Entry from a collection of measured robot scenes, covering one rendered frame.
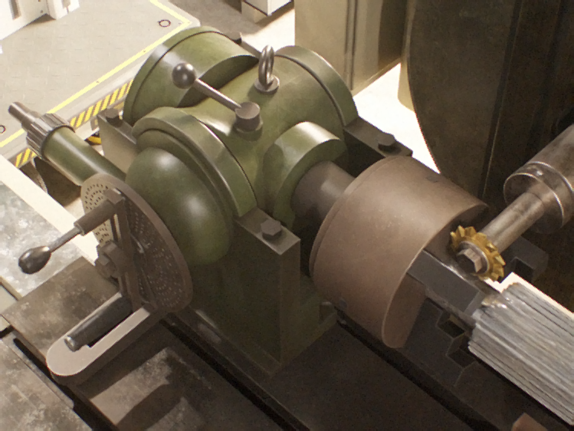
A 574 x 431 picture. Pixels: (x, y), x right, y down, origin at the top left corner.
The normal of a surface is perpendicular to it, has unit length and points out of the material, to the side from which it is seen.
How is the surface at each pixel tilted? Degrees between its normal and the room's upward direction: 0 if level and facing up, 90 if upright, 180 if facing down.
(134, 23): 0
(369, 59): 90
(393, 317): 90
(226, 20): 0
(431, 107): 90
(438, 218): 2
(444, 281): 35
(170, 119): 12
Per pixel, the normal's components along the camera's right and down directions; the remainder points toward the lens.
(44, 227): 0.00, -0.66
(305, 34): -0.70, 0.54
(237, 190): 0.59, 0.06
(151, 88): -0.48, -0.11
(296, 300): 0.71, 0.53
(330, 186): -0.22, -0.45
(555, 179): 0.17, -0.51
